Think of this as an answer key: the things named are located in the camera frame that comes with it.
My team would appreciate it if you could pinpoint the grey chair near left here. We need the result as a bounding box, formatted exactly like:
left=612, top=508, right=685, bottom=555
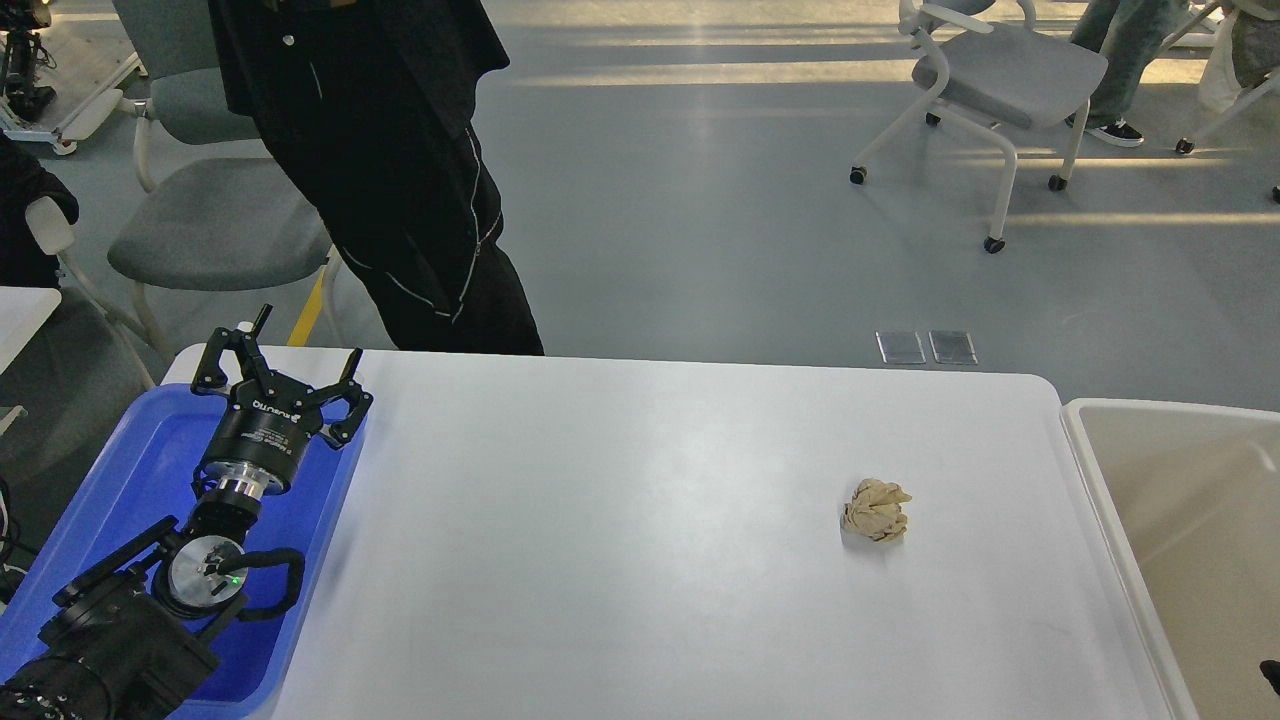
left=26, top=1, right=334, bottom=361

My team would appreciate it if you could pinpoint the beige plastic bin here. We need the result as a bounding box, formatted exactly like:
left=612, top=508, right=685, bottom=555
left=1062, top=398, right=1279, bottom=719

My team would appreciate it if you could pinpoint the grey chair with castors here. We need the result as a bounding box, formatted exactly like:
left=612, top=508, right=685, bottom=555
left=849, top=1, right=1108, bottom=254

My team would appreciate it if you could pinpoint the blue plastic tray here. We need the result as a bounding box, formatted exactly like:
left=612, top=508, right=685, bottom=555
left=1, top=384, right=364, bottom=719

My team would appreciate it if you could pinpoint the robot stand far left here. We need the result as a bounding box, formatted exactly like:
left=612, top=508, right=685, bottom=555
left=3, top=1, right=140, bottom=156

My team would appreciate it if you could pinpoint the left floor outlet plate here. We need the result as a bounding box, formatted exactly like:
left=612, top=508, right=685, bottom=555
left=876, top=331, right=925, bottom=365

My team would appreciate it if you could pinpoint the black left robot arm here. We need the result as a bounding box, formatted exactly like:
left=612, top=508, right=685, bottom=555
left=3, top=306, right=372, bottom=719

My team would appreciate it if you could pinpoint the right floor outlet plate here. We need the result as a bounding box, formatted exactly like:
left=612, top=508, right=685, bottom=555
left=928, top=331, right=979, bottom=366

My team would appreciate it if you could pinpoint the dark jacket on chair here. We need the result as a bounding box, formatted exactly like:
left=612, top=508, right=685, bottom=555
left=1, top=135, right=81, bottom=288

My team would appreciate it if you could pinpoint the person in jeans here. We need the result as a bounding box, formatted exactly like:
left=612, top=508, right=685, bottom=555
left=1069, top=1, right=1189, bottom=149

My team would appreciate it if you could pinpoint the person in black clothes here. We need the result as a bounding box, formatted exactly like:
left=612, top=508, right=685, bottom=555
left=207, top=1, right=544, bottom=355

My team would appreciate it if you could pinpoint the floor outlet plate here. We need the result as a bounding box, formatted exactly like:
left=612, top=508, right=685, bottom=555
left=928, top=331, right=979, bottom=366
left=876, top=331, right=925, bottom=365

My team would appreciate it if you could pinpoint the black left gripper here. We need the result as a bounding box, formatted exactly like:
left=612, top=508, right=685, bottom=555
left=189, top=305, right=374, bottom=498

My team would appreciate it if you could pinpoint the white chair far right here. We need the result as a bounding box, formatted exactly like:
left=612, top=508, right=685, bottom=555
left=1158, top=1, right=1277, bottom=156

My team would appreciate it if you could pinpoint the crumpled beige paper ball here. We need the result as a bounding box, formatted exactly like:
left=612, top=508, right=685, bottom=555
left=841, top=478, right=913, bottom=542

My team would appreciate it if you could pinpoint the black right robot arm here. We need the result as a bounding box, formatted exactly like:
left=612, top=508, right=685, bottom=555
left=1258, top=659, right=1280, bottom=696

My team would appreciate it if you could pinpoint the white side table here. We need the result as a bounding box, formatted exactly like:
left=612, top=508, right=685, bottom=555
left=1, top=286, right=61, bottom=373

